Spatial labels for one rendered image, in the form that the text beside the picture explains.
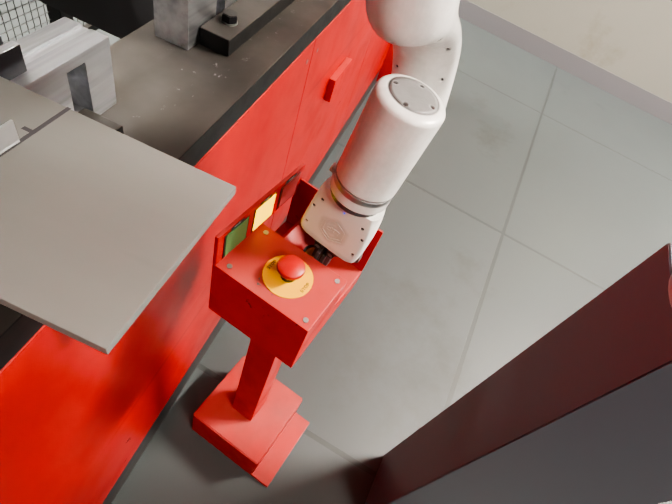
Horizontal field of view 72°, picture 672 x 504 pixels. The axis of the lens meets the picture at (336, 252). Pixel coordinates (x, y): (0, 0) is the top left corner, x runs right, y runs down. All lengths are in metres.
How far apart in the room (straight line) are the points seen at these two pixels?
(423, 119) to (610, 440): 0.44
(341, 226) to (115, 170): 0.31
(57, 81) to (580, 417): 0.71
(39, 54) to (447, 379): 1.38
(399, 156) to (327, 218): 0.16
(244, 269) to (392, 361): 0.98
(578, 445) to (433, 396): 0.90
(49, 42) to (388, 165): 0.41
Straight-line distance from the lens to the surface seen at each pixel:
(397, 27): 0.46
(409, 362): 1.57
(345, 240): 0.64
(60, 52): 0.63
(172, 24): 0.83
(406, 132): 0.50
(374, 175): 0.54
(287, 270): 0.61
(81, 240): 0.39
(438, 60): 0.57
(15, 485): 0.74
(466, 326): 1.75
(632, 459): 0.71
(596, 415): 0.64
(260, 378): 1.00
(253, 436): 1.24
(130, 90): 0.74
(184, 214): 0.40
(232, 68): 0.81
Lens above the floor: 1.31
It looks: 50 degrees down
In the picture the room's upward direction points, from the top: 24 degrees clockwise
